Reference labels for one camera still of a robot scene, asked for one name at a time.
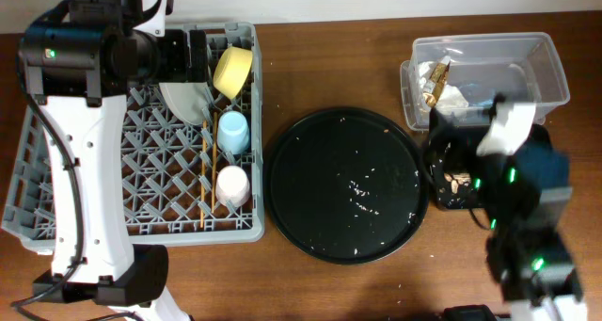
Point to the wooden chopstick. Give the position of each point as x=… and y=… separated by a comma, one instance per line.
x=202, y=175
x=214, y=161

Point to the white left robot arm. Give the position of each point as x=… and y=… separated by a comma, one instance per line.
x=76, y=64

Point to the black rectangular bin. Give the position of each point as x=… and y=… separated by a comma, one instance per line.
x=447, y=170

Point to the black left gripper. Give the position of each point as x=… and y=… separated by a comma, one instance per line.
x=177, y=47

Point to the grey dishwasher rack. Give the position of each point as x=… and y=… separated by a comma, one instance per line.
x=161, y=166

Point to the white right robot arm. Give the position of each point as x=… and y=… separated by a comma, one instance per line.
x=528, y=259

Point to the gold snack wrapper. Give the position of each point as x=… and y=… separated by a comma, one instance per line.
x=436, y=81

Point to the food scraps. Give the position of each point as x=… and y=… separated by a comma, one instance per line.
x=456, y=181

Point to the grey round plate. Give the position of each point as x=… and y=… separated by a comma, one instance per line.
x=189, y=102

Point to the yellow bowl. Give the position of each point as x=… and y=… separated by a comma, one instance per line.
x=232, y=70

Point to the pink plastic cup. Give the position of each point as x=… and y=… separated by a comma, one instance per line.
x=232, y=185

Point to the clear plastic bin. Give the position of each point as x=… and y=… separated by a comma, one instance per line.
x=522, y=67

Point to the white tissue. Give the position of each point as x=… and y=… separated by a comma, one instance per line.
x=425, y=69
x=451, y=103

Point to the black round tray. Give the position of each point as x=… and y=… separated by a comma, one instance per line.
x=344, y=186

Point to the blue plastic cup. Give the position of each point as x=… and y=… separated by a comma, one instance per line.
x=233, y=133

